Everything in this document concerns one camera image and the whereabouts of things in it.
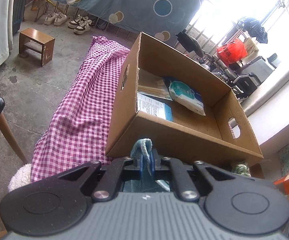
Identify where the teal knitted cloth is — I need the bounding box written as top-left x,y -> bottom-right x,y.
123,138 -> 170,192

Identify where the wheelchair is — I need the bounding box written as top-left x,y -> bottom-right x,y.
176,29 -> 273,102

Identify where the green camouflage scrunchie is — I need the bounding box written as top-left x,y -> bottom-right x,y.
231,161 -> 251,177

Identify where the orange philips box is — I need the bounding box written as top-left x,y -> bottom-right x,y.
273,171 -> 289,239

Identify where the blue patterned hanging sheet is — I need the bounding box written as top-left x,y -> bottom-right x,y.
55,0 -> 205,46

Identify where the red plastic bag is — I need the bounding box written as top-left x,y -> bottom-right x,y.
217,38 -> 247,66

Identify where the cotton swab bag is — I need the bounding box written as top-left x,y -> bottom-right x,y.
138,69 -> 172,100

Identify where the small wooden stool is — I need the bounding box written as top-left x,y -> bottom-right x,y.
18,28 -> 56,67

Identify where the blue wet wipes pack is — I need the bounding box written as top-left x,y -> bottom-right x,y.
164,77 -> 206,116

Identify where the blue white medicine box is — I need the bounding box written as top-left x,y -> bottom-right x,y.
136,93 -> 173,121

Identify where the magenta checkered tablecloth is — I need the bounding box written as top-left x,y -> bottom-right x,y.
31,36 -> 129,182

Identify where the brown cardboard box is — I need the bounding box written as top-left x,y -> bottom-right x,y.
106,33 -> 264,178

